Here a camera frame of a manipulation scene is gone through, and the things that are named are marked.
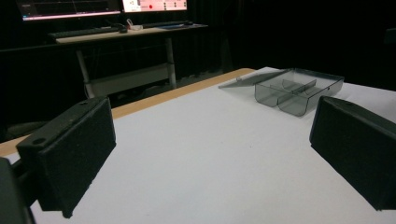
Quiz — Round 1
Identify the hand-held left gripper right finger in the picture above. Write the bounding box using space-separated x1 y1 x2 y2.
309 95 396 212

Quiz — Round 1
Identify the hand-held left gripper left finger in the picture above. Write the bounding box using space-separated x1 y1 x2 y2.
16 95 117 219

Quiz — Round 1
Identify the clear grey plastic compartment box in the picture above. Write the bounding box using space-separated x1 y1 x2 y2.
218 67 346 118

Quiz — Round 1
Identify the wooden desk with white legs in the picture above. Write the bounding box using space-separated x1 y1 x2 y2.
47 23 209 99

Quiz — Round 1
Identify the black keyboard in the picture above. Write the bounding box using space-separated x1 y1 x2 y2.
47 26 120 40
142 20 194 30

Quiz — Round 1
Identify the white table cover sheet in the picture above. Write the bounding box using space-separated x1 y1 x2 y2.
4 66 396 224

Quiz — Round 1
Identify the wide computer monitor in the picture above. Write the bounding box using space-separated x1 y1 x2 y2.
15 0 122 22

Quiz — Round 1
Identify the computer monitor with pink screen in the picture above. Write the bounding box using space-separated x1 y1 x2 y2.
120 0 189 14

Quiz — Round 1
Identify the white cable bundle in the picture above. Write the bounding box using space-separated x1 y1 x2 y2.
125 18 144 32

